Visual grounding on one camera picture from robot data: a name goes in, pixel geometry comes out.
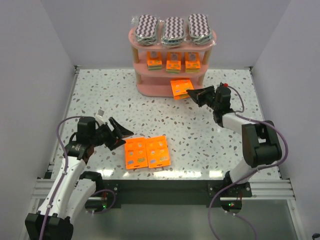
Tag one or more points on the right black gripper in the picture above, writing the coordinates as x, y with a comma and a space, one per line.
208, 95

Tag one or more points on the pink three-tier shelf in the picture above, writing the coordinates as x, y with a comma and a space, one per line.
157, 83

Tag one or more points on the orange flat pack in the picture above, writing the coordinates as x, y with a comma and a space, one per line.
157, 152
135, 153
179, 88

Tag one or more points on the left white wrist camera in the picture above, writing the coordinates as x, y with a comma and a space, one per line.
99, 117

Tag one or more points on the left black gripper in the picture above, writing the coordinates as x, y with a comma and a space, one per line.
111, 135

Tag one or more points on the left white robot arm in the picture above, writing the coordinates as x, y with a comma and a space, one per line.
73, 186

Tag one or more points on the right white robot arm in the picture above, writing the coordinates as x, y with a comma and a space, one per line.
260, 143

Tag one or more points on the orange sponge box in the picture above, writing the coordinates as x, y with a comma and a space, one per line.
192, 62
154, 60
173, 62

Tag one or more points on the striped sponge pack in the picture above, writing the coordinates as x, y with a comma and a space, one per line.
199, 29
173, 32
145, 31

